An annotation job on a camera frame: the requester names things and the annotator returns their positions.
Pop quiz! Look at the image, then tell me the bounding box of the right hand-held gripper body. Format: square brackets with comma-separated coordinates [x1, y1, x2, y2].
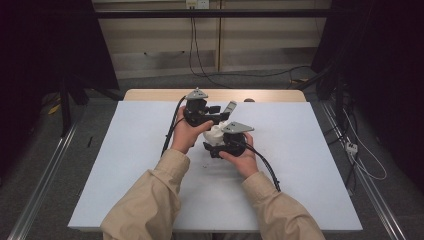
[218, 120, 255, 159]

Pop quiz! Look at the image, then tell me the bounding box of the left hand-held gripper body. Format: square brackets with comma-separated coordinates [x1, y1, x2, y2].
[182, 87, 232, 128]

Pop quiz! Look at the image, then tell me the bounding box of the clear plastic jar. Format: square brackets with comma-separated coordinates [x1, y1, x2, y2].
[202, 121, 232, 147]

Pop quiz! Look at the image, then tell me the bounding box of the person's left hand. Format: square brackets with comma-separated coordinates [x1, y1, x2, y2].
[170, 105, 215, 155]

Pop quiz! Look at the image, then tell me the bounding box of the person's right hand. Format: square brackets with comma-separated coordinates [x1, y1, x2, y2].
[218, 132, 261, 180]

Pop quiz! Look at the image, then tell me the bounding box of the light wooden table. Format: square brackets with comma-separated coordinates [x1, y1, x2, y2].
[123, 88, 307, 103]

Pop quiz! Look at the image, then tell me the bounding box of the white table cover sheet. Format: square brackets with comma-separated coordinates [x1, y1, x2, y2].
[67, 100, 364, 233]

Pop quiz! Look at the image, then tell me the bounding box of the white power strip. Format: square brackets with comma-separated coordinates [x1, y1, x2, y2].
[345, 141, 360, 156]

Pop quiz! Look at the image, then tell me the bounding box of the black metal stand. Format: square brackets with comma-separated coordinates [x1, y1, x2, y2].
[59, 74, 90, 138]

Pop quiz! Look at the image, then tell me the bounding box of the black curtain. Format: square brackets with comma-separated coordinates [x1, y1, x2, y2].
[0, 0, 120, 174]
[311, 0, 424, 194]

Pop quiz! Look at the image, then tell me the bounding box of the left hand-held gripper black cable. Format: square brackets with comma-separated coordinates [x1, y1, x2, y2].
[160, 95, 187, 158]

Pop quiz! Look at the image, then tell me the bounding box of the hand-held gripper black cable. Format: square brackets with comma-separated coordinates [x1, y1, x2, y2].
[232, 139, 282, 194]
[160, 95, 187, 158]

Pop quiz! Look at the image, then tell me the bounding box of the right hand-held gripper black cable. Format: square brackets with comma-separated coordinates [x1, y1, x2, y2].
[232, 139, 282, 194]

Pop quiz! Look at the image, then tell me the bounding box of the black cable from wall socket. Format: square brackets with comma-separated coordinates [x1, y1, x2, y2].
[188, 8, 235, 90]

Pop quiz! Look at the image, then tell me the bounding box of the black cable on floor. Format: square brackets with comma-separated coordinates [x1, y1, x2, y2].
[199, 64, 314, 81]

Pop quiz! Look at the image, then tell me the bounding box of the black horizontal frame bar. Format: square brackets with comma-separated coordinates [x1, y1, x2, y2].
[94, 8, 335, 19]

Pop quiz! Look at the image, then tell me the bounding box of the white wall socket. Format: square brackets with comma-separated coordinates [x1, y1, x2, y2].
[185, 0, 211, 10]

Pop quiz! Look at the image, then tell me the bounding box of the white cable on floor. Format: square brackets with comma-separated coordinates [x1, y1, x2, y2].
[342, 109, 389, 182]

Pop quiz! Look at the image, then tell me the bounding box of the aluminium floor rail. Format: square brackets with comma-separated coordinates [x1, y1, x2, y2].
[6, 123, 80, 240]
[320, 100, 408, 240]

